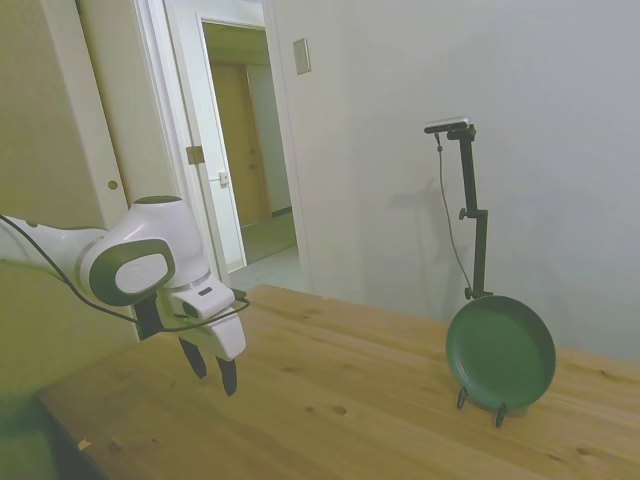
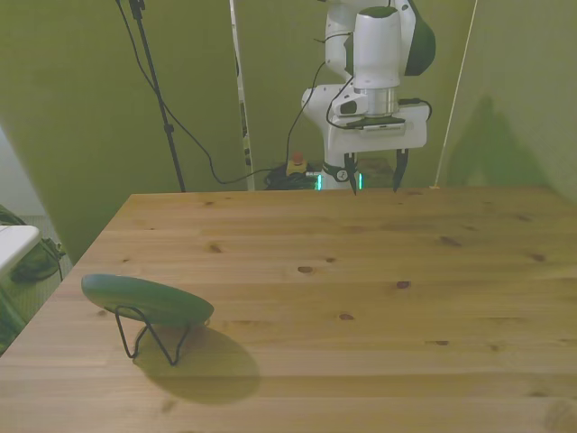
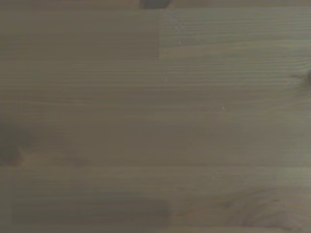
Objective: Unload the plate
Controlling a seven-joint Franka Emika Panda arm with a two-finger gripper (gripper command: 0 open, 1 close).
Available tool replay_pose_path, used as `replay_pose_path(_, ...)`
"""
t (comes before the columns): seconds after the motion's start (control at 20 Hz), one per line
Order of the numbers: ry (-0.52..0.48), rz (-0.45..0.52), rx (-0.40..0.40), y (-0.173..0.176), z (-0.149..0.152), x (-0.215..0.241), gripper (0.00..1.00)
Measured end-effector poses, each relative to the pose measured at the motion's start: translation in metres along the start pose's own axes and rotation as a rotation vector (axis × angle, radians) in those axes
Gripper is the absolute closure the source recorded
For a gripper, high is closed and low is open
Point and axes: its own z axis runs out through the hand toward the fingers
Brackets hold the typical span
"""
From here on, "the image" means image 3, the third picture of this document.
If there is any black wire plate stand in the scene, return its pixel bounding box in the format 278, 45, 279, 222
139, 0, 172, 10

